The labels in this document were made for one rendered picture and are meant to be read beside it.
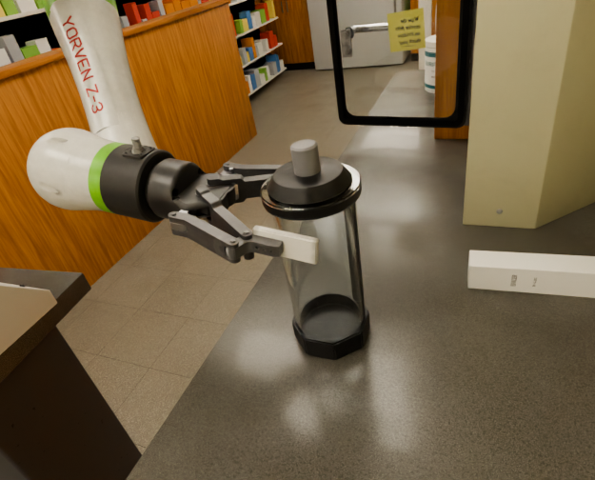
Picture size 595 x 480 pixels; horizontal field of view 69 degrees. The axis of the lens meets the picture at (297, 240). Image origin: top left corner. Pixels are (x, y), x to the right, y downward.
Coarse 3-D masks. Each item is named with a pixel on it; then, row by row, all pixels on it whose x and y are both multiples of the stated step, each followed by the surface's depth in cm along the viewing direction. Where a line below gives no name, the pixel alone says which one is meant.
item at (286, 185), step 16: (304, 144) 43; (304, 160) 43; (320, 160) 47; (336, 160) 46; (272, 176) 45; (288, 176) 45; (304, 176) 44; (320, 176) 43; (336, 176) 43; (272, 192) 44; (288, 192) 43; (304, 192) 42; (320, 192) 42; (336, 192) 42
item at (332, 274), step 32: (352, 192) 43; (288, 224) 44; (320, 224) 43; (352, 224) 46; (320, 256) 46; (352, 256) 48; (288, 288) 52; (320, 288) 48; (352, 288) 50; (320, 320) 51; (352, 320) 52
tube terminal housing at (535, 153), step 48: (480, 0) 55; (528, 0) 53; (576, 0) 51; (480, 48) 58; (528, 48) 56; (576, 48) 55; (480, 96) 61; (528, 96) 59; (576, 96) 59; (480, 144) 65; (528, 144) 62; (576, 144) 64; (480, 192) 69; (528, 192) 67; (576, 192) 70
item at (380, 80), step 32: (352, 0) 91; (384, 0) 88; (416, 0) 85; (448, 0) 82; (352, 32) 95; (384, 32) 91; (416, 32) 88; (448, 32) 86; (352, 64) 99; (384, 64) 95; (416, 64) 92; (448, 64) 89; (352, 96) 103; (384, 96) 99; (416, 96) 96; (448, 96) 92
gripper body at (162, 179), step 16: (176, 160) 52; (160, 176) 50; (176, 176) 50; (192, 176) 53; (160, 192) 50; (176, 192) 50; (192, 192) 51; (224, 192) 51; (160, 208) 51; (176, 208) 50; (192, 208) 49; (208, 208) 49
